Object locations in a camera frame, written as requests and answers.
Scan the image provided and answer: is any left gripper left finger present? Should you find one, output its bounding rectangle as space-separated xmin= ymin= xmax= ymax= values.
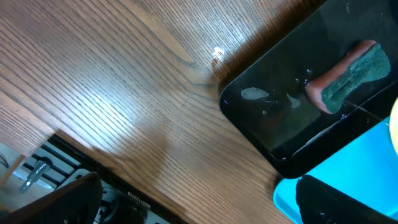
xmin=1 ymin=172 xmax=103 ymax=224

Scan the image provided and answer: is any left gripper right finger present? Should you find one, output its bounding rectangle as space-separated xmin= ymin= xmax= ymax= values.
xmin=296 ymin=175 xmax=397 ymax=224

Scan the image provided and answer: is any black rectangular tray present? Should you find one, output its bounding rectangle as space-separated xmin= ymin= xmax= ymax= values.
xmin=220 ymin=0 xmax=397 ymax=179

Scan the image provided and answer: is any teal plastic serving tray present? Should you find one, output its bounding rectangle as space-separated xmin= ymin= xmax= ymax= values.
xmin=273 ymin=118 xmax=397 ymax=223

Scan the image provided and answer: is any yellow-green plate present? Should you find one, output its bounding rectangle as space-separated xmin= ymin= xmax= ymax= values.
xmin=389 ymin=98 xmax=398 ymax=155

